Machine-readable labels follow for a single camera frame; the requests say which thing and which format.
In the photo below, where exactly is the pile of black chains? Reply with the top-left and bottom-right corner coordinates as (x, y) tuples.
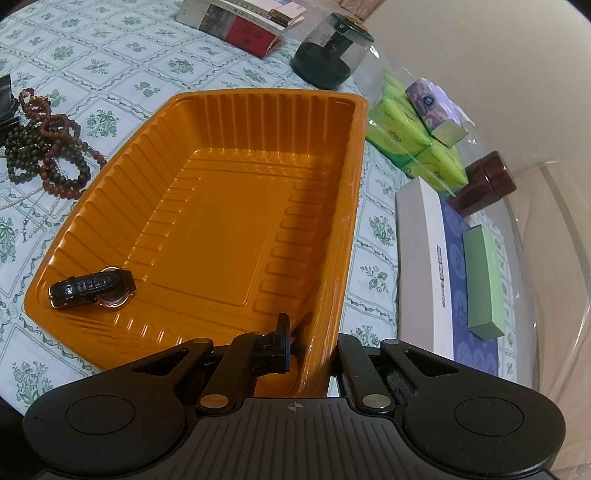
(4, 87), (108, 200)

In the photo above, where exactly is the white pearl necklace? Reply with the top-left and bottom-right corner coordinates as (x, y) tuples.
(0, 187), (86, 243)

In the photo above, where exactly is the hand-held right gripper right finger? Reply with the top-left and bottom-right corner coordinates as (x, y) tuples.
(336, 333), (465, 414)

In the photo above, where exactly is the floral tablecloth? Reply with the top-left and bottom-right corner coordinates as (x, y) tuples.
(0, 0), (525, 418)

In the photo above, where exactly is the white booklet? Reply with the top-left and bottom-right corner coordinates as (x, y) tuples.
(203, 0), (306, 29)

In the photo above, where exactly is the red and white box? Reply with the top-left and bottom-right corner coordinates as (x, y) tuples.
(177, 0), (283, 59)

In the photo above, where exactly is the brown round jar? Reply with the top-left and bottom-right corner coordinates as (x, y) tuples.
(445, 150), (518, 219)

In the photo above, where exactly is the clear plastic bag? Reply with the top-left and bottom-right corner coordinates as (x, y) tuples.
(367, 65), (483, 204)

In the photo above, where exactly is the black strap wristwatch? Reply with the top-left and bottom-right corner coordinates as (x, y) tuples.
(48, 265), (137, 309)

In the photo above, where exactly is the blue patterned flat box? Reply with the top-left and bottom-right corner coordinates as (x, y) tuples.
(442, 198), (503, 378)

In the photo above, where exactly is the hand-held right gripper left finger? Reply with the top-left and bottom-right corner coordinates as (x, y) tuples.
(108, 313), (293, 415)

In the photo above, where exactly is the orange plastic tray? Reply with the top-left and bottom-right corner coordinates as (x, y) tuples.
(22, 90), (370, 398)

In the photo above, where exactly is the clear plastic container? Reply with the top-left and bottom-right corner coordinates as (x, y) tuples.
(503, 150), (591, 416)

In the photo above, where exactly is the purple tissue pack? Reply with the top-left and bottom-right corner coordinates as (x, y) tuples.
(405, 78), (470, 147)

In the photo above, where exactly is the green tissue pack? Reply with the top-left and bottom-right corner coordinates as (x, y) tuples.
(403, 141), (468, 200)
(381, 74), (414, 108)
(367, 98), (435, 168)

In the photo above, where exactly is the long white box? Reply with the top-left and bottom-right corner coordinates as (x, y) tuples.
(394, 177), (457, 360)

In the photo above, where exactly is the pale green box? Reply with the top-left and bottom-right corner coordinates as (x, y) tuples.
(462, 226), (507, 342)

